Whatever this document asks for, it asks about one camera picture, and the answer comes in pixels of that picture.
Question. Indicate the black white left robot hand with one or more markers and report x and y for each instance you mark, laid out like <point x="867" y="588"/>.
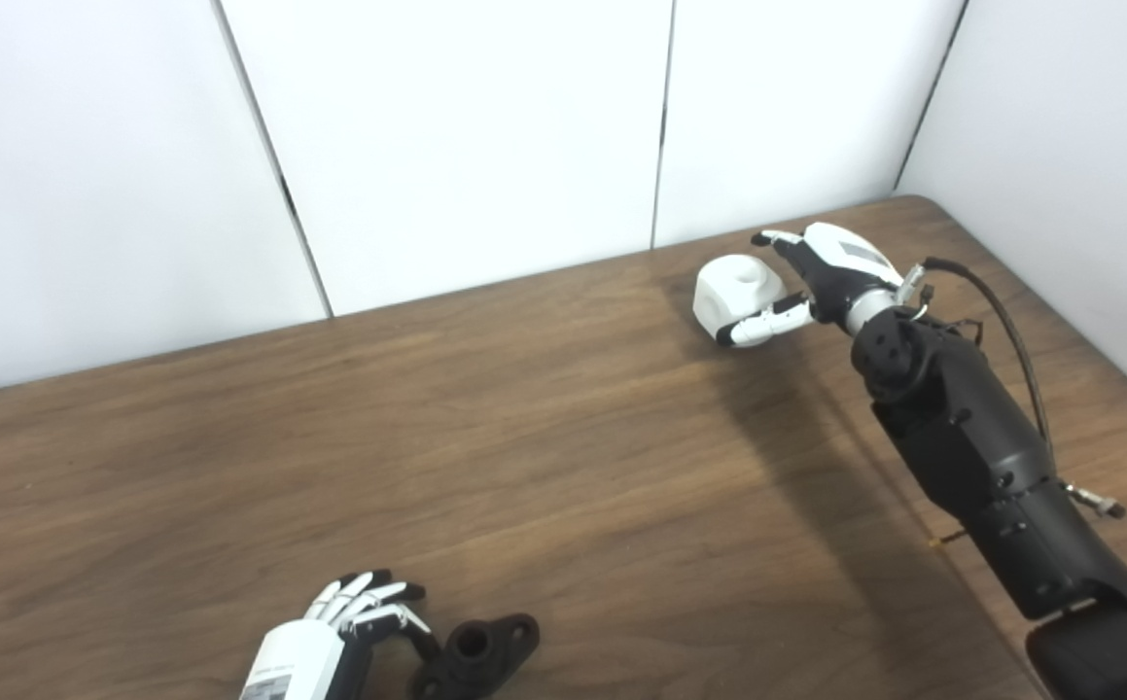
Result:
<point x="300" y="661"/>

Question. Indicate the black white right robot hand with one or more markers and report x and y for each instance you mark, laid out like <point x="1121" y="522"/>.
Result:
<point x="835" y="272"/>

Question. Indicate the round white plastic piece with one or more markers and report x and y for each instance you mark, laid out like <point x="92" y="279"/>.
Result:
<point x="733" y="292"/>

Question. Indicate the black plastic holder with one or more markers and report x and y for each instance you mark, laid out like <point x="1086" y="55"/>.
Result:
<point x="505" y="647"/>

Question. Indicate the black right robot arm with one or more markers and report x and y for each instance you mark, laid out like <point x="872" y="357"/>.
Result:
<point x="971" y="437"/>

